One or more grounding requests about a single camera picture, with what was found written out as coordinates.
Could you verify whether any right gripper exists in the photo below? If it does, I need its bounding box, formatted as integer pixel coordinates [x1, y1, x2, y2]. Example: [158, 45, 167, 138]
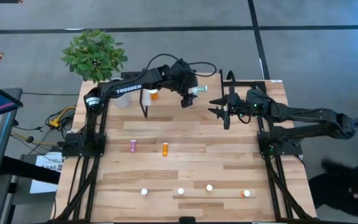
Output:
[207, 91, 250, 131]

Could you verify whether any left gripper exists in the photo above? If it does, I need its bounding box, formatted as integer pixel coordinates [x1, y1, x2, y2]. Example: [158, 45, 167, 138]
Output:
[171, 58, 199, 109]

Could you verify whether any green pill bottle white cap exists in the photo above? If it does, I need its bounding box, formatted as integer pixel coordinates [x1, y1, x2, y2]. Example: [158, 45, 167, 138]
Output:
[188, 85, 209, 95]

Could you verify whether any white plant pot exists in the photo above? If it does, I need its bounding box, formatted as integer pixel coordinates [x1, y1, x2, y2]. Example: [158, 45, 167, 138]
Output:
[101, 77, 132, 110]

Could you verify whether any green leafy plant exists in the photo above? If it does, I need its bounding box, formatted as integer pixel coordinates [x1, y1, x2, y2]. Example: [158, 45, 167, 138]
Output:
[60, 29, 129, 84]

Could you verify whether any person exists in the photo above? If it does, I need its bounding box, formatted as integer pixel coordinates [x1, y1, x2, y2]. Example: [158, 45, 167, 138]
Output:
[308, 157, 358, 218]

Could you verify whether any white printed paper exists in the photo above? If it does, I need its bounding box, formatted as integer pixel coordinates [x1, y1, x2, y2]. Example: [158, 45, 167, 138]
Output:
[29, 151, 65, 194]

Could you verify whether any black desk base beam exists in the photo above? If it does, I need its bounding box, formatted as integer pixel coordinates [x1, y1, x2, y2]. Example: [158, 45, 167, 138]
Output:
[1, 155, 62, 185]

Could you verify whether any wooden shelf black frame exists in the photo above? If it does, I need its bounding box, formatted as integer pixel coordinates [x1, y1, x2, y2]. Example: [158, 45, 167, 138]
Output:
[139, 70, 226, 118]

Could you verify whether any black aluminium frame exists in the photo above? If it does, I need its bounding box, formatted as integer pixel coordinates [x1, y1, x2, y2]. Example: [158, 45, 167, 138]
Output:
[50, 70, 315, 223]

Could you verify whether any black camera housing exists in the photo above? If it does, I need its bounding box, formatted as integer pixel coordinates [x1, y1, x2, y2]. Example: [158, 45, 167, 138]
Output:
[178, 215, 197, 224]

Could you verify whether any yellow cable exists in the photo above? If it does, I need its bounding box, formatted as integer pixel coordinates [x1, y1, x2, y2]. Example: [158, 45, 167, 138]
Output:
[11, 105, 78, 147]

